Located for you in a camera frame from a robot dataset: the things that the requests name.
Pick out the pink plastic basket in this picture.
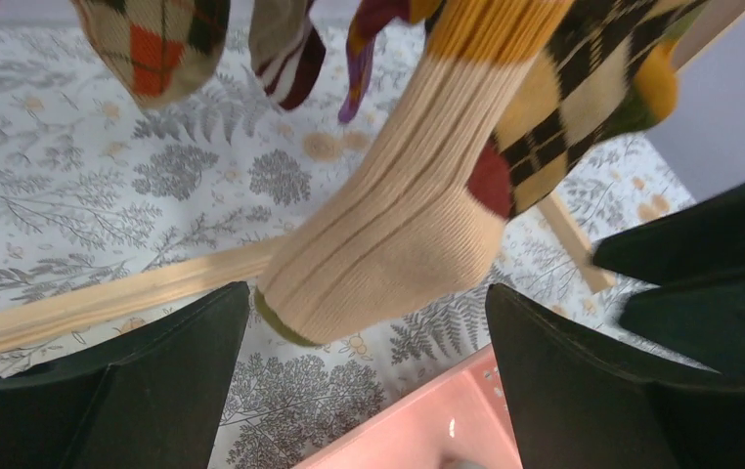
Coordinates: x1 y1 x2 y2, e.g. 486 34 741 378
296 345 522 469

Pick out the orange beige argyle sock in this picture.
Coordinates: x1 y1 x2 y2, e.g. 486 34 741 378
72 0 231 109

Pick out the striped beige maroon sock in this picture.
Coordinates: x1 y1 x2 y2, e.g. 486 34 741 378
255 1 570 346

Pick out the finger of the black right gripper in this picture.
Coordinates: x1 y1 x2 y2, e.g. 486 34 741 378
618 267 745 379
592 183 745 285

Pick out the brown yellow argyle sock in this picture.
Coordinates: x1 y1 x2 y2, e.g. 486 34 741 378
467 1 706 220

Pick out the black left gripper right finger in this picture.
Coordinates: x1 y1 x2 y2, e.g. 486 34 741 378
485 283 745 469

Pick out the purple orange sock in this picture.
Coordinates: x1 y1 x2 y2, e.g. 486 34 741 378
338 0 442 124

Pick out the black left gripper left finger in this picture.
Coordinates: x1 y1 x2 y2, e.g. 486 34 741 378
0 282 249 469

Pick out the grey maroon striped sock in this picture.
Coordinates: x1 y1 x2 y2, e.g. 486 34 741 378
248 0 326 110

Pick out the floral patterned mat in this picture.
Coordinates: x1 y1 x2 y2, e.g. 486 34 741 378
0 24 714 469

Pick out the green orange sock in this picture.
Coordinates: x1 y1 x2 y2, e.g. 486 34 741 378
600 39 679 141

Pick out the wooden clothes rack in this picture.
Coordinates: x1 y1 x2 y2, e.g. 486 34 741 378
0 1 745 353

